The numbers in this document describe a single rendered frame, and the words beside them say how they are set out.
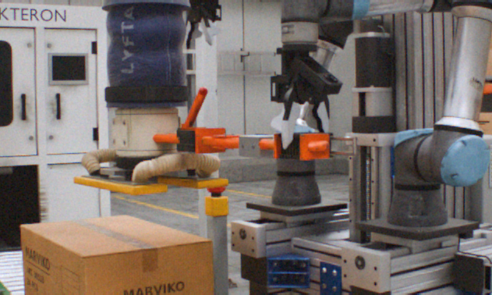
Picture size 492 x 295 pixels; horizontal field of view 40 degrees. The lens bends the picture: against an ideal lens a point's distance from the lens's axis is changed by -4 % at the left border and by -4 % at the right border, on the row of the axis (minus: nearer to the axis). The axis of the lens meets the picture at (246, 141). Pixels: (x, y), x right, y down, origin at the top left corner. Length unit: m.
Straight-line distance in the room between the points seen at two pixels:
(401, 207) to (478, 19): 0.48
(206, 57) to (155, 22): 3.31
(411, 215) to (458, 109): 0.28
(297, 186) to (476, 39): 0.73
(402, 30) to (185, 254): 0.88
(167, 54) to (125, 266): 0.58
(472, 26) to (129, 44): 0.84
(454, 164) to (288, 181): 0.66
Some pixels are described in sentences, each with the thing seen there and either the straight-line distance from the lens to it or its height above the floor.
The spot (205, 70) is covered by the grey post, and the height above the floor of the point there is 1.60.
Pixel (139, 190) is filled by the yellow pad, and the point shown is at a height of 1.13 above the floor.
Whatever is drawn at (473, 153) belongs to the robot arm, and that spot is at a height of 1.22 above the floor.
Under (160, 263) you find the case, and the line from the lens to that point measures 1.95.
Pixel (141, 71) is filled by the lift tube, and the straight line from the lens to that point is 1.77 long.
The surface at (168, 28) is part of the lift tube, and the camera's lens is 1.79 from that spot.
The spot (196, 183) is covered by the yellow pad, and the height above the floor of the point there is 1.14.
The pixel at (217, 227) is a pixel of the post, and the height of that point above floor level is 0.89.
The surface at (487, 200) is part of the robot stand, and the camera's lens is 2.12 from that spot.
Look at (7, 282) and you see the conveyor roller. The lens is 3.33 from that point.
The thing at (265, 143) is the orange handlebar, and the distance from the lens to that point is 1.43.
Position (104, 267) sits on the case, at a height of 0.91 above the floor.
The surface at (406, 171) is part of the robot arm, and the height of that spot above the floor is 1.17.
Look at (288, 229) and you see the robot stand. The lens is 2.03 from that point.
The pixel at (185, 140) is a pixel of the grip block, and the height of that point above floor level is 1.25.
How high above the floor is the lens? 1.33
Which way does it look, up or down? 3 degrees down
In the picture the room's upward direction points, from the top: 1 degrees counter-clockwise
